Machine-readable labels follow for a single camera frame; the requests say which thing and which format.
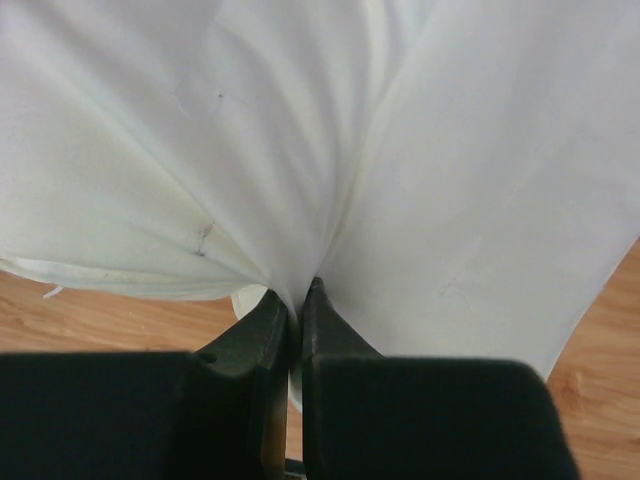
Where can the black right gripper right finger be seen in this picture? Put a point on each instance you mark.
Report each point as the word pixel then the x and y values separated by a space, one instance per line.
pixel 368 416

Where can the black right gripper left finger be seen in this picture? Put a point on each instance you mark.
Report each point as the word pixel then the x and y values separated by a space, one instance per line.
pixel 216 413

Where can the cream white pillow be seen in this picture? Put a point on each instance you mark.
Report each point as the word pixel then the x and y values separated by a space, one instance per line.
pixel 462 175

